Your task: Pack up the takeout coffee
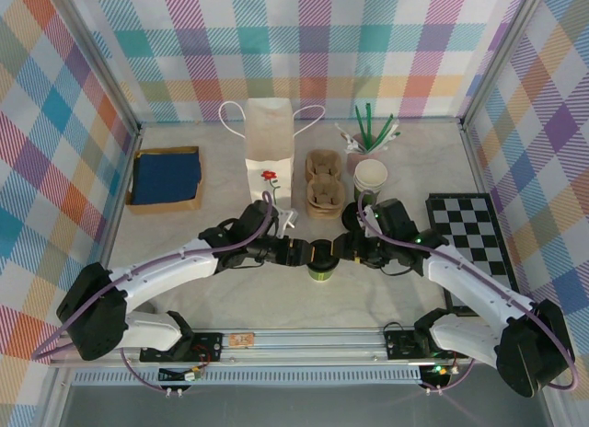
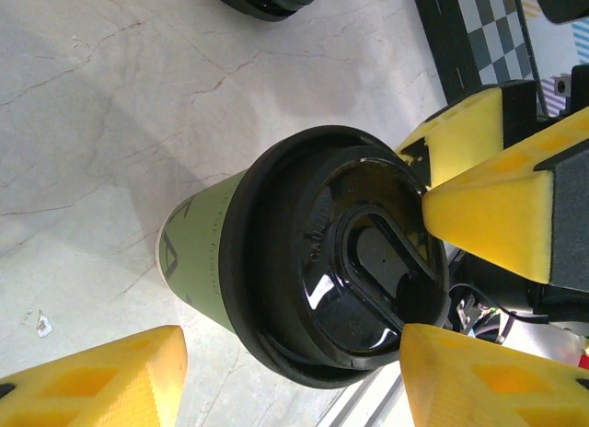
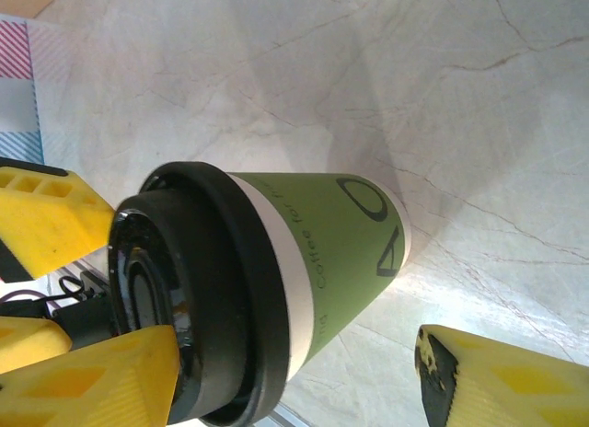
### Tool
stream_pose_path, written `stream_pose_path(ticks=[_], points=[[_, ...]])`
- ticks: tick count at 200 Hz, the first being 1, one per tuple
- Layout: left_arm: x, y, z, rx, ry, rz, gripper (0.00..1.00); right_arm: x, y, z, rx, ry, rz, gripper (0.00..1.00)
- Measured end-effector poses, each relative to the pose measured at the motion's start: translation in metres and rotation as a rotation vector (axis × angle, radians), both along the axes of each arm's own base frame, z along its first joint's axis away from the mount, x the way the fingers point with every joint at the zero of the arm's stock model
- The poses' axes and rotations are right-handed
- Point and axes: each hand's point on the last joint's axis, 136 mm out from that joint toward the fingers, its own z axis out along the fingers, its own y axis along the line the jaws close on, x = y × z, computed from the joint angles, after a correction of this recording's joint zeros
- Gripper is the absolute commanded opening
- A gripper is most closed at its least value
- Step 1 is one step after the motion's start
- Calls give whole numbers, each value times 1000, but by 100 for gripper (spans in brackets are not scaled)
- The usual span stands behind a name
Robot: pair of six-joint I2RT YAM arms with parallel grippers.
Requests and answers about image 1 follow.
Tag blue paper napkin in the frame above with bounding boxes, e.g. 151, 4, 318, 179
131, 149, 202, 206

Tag black white chessboard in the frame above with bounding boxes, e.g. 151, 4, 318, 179
423, 192, 521, 318

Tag pink straw holder cup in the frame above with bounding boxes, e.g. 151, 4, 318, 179
345, 146, 384, 170

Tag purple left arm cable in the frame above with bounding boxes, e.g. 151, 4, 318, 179
32, 190, 277, 394

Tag white flower paper bag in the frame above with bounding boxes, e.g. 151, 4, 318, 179
218, 98, 326, 212

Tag light green plastic straw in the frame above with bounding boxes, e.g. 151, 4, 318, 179
372, 113, 397, 150

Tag aluminium frame post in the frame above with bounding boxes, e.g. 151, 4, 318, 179
57, 0, 142, 138
459, 0, 551, 129

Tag aluminium side rail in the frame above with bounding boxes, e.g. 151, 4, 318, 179
82, 125, 142, 329
458, 121, 544, 317

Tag long aluminium base rail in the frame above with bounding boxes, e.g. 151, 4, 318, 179
48, 326, 502, 368

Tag brown cardboard napkin box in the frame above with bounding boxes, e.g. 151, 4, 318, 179
124, 144, 207, 215

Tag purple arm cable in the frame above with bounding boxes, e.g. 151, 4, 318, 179
32, 190, 277, 394
357, 190, 579, 394

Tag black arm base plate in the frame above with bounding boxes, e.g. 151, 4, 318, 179
139, 330, 223, 364
384, 325, 470, 360

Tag green white paper cup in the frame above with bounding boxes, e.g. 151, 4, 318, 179
306, 256, 340, 283
353, 162, 388, 194
353, 158, 389, 189
353, 167, 387, 203

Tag dark green plastic straw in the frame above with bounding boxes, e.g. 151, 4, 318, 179
354, 104, 369, 151
364, 102, 375, 151

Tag grey slotted cable duct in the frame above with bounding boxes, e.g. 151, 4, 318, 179
73, 370, 423, 384

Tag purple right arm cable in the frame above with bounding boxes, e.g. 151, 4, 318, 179
357, 190, 579, 394

